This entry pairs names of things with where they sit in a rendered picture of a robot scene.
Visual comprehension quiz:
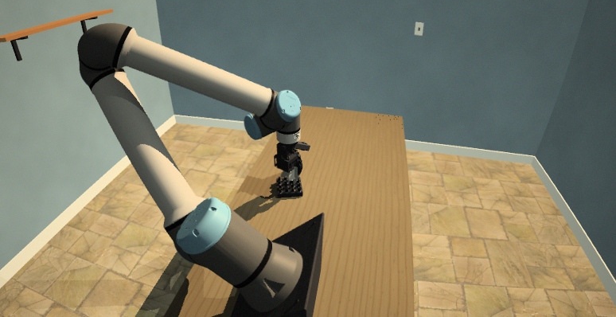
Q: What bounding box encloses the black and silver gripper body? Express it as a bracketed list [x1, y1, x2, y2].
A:
[274, 142, 301, 173]

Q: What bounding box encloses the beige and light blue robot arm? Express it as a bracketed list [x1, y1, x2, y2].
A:
[77, 23, 310, 312]

